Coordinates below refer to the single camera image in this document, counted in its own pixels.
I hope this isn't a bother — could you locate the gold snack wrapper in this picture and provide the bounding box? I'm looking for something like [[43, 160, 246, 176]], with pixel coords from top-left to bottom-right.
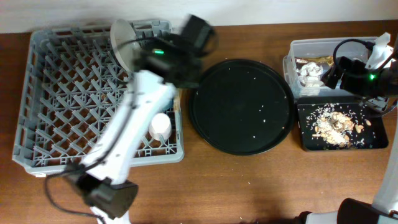
[[295, 56, 334, 66]]

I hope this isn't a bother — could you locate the white tissue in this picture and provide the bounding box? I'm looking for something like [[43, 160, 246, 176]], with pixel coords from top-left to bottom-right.
[[296, 62, 324, 96]]

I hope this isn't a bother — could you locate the food scraps and rice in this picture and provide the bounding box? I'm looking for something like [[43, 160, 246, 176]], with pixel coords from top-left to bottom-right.
[[305, 103, 372, 149]]

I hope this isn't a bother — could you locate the grey round plate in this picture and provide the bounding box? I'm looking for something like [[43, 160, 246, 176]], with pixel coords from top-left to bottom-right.
[[110, 19, 141, 73]]

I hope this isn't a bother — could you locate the pink plastic cup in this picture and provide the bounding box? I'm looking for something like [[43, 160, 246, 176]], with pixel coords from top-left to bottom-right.
[[149, 113, 172, 141]]

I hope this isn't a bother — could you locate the blue plastic cup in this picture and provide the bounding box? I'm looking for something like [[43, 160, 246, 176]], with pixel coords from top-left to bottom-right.
[[162, 98, 174, 113]]

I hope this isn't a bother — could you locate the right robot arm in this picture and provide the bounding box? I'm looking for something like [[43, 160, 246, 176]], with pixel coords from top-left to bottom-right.
[[296, 32, 397, 223]]

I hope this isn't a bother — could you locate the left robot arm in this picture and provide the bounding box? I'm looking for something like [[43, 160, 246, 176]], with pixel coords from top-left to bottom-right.
[[62, 15, 218, 223]]

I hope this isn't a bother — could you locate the grey dishwasher rack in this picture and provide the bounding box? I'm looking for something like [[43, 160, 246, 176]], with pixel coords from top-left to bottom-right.
[[12, 19, 185, 177]]

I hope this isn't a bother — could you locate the clear plastic bin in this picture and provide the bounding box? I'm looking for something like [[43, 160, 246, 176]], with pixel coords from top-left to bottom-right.
[[282, 37, 393, 100]]

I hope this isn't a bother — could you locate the black rectangular tray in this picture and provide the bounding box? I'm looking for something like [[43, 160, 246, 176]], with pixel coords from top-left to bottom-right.
[[297, 96, 389, 151]]

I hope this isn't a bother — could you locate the round black tray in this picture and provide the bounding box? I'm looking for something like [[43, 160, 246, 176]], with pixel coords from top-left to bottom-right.
[[188, 59, 295, 156]]

